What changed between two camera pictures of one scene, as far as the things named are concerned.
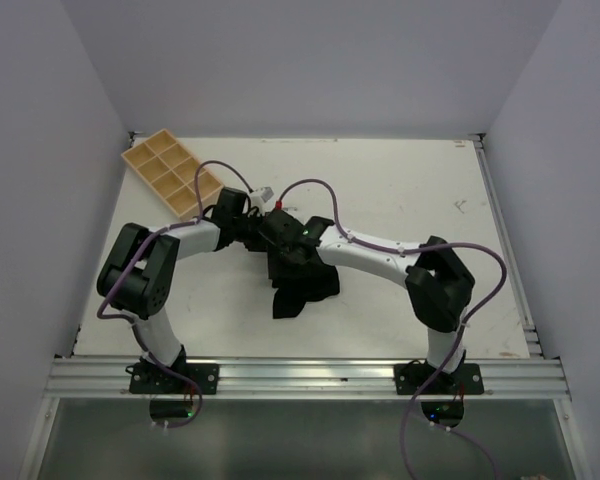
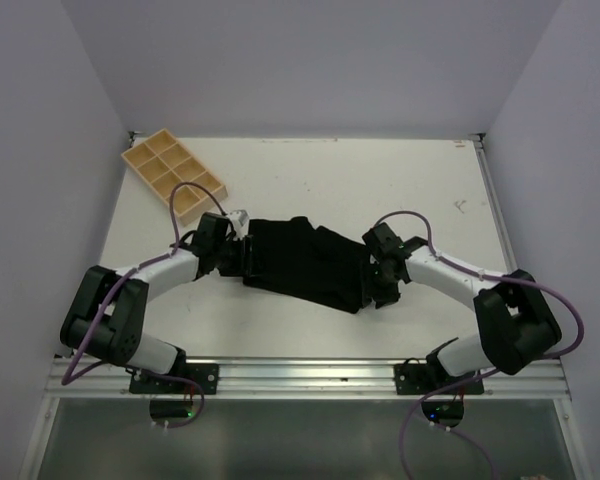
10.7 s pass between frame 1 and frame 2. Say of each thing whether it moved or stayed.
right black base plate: stayed
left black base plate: stayed
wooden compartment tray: stayed
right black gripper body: moved
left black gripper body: moved
